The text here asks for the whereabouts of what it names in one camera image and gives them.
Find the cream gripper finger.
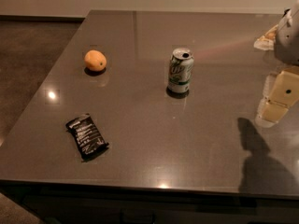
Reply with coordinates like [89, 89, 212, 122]
[255, 73, 278, 128]
[270, 66, 299, 124]

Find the white crumpled snack bag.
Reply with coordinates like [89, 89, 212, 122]
[253, 25, 278, 51]

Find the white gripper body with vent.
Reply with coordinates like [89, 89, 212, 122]
[274, 0, 299, 65]

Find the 7up soda can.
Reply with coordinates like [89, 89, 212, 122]
[167, 48, 194, 94]

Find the black rxbar chocolate wrapper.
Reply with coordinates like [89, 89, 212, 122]
[65, 113, 109, 161]

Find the orange fruit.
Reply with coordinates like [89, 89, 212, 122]
[84, 50, 107, 72]

